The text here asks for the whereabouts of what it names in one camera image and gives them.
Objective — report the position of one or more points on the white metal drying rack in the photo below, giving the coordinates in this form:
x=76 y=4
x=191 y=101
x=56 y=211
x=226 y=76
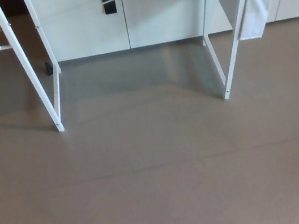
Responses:
x=53 y=105

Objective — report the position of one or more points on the white hanging cloth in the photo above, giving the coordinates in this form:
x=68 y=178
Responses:
x=253 y=11

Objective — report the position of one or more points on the white metal hook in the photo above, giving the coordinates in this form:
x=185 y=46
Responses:
x=1 y=47

